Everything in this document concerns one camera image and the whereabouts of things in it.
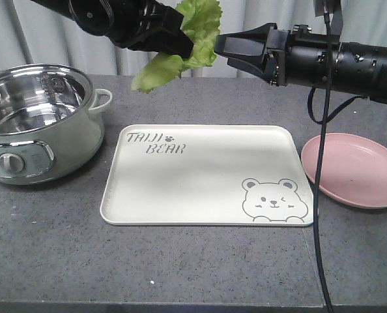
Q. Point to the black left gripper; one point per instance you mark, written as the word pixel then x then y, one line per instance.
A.
pixel 144 26

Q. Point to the cream bear serving tray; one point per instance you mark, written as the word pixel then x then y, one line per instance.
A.
pixel 207 175

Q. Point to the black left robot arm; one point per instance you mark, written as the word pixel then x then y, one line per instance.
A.
pixel 83 13

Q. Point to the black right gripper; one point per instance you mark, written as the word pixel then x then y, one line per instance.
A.
pixel 289 57

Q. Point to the green electric cooking pot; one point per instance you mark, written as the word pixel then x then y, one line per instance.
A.
pixel 50 122

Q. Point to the green lettuce leaf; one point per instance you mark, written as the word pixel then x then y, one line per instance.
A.
pixel 201 24

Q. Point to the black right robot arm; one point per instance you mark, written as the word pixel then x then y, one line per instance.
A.
pixel 357 69

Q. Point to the pink round plate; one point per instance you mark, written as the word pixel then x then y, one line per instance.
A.
pixel 354 171

